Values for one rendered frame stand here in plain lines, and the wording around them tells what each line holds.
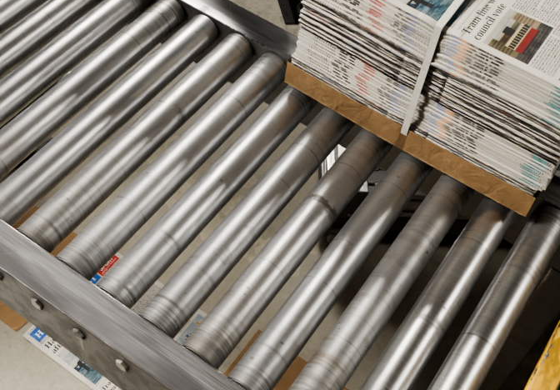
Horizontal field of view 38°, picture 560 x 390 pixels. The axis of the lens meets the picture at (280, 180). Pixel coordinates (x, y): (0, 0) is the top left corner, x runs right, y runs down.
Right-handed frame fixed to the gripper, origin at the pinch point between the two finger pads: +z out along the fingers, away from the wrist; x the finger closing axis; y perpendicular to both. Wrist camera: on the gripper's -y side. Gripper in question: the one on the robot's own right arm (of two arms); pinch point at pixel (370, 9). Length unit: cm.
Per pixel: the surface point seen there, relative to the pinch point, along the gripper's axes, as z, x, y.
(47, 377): -30, -54, -82
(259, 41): -9.3, -17.5, -0.3
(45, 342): -35, -49, -81
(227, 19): -15.8, -16.8, -0.2
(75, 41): -30.4, -34.4, -1.3
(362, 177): 16.0, -28.6, -1.9
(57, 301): -3, -67, -2
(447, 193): 26.7, -25.0, -0.5
